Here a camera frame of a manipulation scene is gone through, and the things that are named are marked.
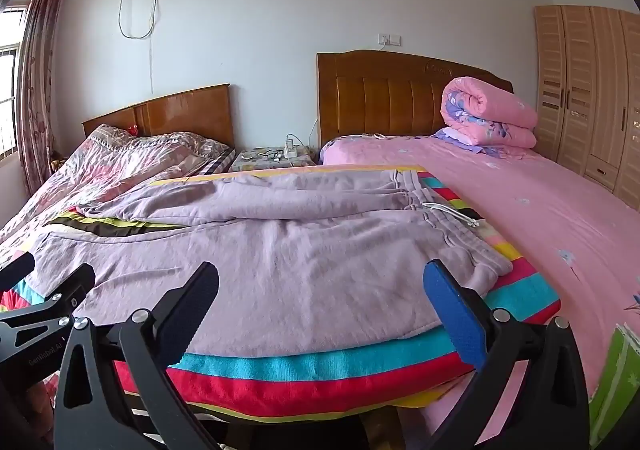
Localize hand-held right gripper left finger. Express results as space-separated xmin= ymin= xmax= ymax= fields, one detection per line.
xmin=52 ymin=260 xmax=223 ymax=450

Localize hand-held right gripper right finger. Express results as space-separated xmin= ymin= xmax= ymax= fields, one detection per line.
xmin=422 ymin=259 xmax=592 ymax=450

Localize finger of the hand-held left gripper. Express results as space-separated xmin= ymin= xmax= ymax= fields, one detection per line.
xmin=0 ymin=251 xmax=36 ymax=289
xmin=22 ymin=263 xmax=96 ymax=318

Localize lilac pants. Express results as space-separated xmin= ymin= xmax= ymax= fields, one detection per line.
xmin=22 ymin=169 xmax=515 ymax=356

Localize plaid bed sheet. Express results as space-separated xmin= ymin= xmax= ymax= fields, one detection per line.
xmin=199 ymin=154 xmax=237 ymax=176

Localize floral pink grey quilt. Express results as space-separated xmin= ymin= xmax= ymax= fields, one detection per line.
xmin=0 ymin=123 xmax=237 ymax=252

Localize rainbow striped blanket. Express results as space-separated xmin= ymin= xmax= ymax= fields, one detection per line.
xmin=0 ymin=164 xmax=562 ymax=423

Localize nightstand with floral cloth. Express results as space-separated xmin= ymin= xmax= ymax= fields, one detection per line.
xmin=229 ymin=146 xmax=316 ymax=173

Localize low wooden headboard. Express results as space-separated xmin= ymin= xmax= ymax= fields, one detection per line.
xmin=82 ymin=84 xmax=236 ymax=147

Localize pink patterned curtain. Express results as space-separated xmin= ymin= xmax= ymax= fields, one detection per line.
xmin=16 ymin=0 xmax=71 ymax=197

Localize rolled pink floral quilt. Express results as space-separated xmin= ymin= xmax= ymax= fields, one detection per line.
xmin=440 ymin=76 xmax=539 ymax=149

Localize light wooden wardrobe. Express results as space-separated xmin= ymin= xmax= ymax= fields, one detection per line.
xmin=533 ymin=4 xmax=640 ymax=212

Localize air conditioner cable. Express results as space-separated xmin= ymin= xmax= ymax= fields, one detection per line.
xmin=117 ymin=0 xmax=164 ymax=96

